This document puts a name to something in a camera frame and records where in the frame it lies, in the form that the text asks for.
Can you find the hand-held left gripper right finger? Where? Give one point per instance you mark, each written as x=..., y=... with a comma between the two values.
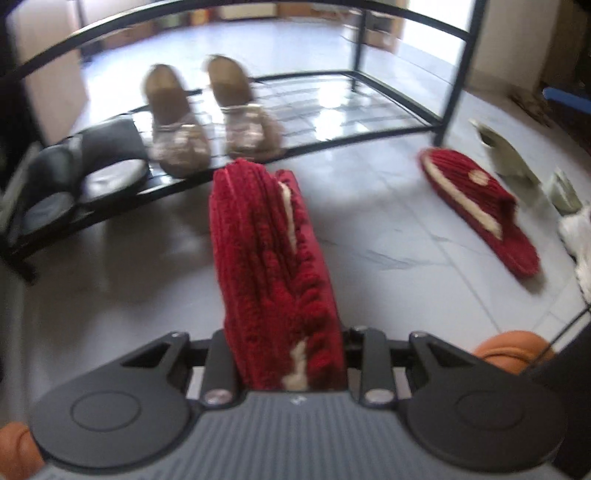
x=374, y=364

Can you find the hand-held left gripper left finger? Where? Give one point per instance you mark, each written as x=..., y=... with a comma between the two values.
x=221, y=364

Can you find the red fuzzy slipper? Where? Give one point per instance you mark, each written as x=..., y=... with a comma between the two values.
x=268, y=258
x=480, y=203

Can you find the black metal shoe rack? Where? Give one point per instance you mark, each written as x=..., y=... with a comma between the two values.
x=360, y=41

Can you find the orange rounded object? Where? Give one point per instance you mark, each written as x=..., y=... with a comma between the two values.
x=512, y=350
x=18, y=443

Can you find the black slipper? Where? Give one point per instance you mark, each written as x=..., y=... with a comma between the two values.
x=111, y=161
x=41, y=184

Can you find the white cloth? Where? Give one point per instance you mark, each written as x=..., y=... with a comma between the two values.
x=577, y=240

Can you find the olive green shoe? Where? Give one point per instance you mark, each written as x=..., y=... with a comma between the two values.
x=564, y=191
x=505, y=154

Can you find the beige embellished shoe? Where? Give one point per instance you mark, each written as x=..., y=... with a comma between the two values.
x=242, y=110
x=173, y=120

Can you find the blue object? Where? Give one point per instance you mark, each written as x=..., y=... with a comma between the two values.
x=568, y=99

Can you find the light wooden cabinet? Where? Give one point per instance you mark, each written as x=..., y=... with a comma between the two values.
x=51, y=69

